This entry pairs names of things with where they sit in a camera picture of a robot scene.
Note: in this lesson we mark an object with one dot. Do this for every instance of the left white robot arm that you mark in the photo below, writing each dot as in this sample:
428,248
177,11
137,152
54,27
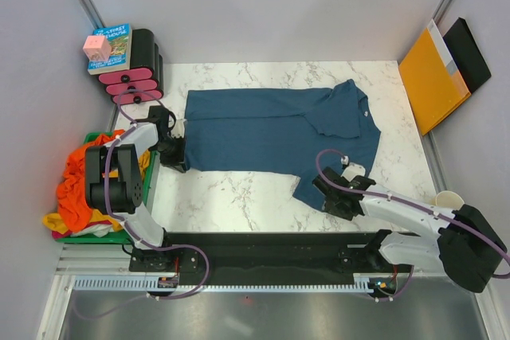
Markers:
112,178

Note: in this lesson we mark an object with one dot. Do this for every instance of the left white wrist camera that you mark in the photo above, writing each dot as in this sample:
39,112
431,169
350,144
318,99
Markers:
178,130

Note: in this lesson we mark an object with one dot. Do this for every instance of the orange t shirt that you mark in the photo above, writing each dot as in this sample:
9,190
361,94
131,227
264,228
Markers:
73,192

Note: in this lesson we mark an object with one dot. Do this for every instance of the orange folder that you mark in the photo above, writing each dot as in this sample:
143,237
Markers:
433,82

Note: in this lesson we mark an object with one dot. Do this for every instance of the black folder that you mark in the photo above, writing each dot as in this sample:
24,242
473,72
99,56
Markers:
467,55

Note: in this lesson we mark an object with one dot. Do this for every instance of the pink cube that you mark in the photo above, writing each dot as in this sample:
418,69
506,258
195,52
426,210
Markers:
97,48

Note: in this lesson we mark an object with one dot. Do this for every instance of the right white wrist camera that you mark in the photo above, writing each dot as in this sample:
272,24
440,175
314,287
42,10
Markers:
354,169

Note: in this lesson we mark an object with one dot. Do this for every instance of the yellow t shirt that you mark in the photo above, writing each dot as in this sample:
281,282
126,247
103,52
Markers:
103,220

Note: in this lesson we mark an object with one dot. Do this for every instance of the blue t shirt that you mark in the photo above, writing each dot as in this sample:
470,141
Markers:
280,131

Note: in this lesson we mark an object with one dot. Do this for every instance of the pink black drawer unit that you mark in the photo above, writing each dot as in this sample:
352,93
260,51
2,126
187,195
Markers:
143,81

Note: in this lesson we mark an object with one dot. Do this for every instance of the white red t shirt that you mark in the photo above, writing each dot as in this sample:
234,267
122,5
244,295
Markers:
98,230

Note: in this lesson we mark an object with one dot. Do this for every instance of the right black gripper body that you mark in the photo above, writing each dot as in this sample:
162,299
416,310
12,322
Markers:
335,210

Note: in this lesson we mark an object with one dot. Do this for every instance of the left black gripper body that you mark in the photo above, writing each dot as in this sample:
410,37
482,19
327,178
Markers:
171,151

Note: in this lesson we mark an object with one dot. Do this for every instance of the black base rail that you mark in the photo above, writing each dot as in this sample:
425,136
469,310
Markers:
272,258

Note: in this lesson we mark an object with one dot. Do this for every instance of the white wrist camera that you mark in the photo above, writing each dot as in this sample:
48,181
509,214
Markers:
178,130
354,169

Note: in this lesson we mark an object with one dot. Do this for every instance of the white slotted cable duct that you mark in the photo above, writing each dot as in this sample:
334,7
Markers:
162,284

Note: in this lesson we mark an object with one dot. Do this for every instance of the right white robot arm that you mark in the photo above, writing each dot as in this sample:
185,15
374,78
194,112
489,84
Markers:
458,242

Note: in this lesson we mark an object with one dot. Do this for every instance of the yellow mug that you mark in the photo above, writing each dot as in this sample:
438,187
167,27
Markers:
448,199

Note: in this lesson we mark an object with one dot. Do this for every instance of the blue storey treehouse book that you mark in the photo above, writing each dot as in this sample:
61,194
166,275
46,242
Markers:
120,39

